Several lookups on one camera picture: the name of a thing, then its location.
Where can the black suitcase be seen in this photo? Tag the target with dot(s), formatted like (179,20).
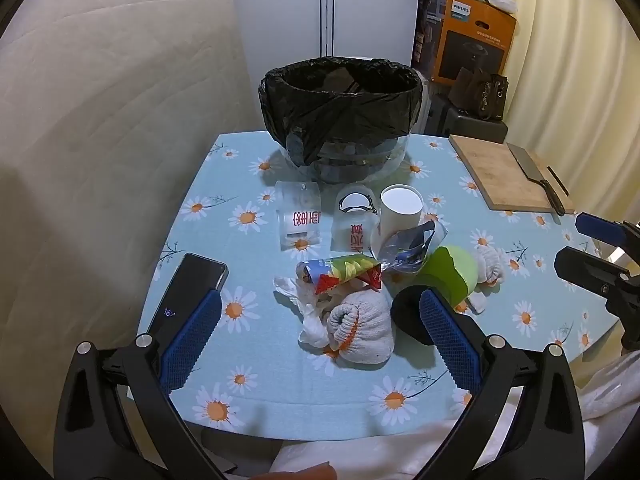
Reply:
(465,125)

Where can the white bedding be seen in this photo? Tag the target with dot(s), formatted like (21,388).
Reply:
(350,450)

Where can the orange and black cardboard box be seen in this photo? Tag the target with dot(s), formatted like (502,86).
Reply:
(475,45)

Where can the cream curtain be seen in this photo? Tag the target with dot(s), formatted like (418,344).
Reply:
(575,85)

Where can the white plastic bag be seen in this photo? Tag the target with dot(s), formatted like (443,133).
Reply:
(610,385)

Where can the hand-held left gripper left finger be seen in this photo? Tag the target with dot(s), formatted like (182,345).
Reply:
(192,340)

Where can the frosted plastic cup duck print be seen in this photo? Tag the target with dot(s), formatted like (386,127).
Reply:
(352,230)

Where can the black smartphone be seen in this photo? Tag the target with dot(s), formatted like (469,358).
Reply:
(190,275)

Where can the colourful snack packet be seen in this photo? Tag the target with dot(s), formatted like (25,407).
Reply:
(340,270)

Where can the white pouch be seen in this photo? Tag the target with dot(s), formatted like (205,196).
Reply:
(502,2)

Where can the rolled white cotton glove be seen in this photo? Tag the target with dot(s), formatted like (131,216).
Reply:
(365,330)
(487,265)

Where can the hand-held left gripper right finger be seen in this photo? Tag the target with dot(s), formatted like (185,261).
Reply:
(445,340)

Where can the white paper cup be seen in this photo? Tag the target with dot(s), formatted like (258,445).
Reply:
(400,202)

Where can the dark brown handbag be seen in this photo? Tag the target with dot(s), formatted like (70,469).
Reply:
(492,97)

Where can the white wardrobe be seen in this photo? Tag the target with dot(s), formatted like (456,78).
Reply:
(290,10)

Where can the silver foil wrapper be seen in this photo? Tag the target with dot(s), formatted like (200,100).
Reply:
(405,250)

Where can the wooden cutting board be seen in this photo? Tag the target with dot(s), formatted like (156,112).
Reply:
(495,175)

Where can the clear bin with black bag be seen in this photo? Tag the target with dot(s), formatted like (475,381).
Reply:
(340,110)

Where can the crumpled white tissue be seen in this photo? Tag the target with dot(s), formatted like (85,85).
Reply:
(295,292)

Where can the green paper cup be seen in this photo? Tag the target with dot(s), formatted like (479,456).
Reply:
(450,270)

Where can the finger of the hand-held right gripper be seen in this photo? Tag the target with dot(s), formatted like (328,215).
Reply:
(590,267)
(597,225)

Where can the blue daisy print tablecloth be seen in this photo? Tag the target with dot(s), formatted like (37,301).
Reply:
(250,370)

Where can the frosted plastic cup red print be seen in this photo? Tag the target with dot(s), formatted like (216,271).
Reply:
(300,215)

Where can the beige sofa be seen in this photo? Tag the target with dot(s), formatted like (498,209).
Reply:
(100,110)

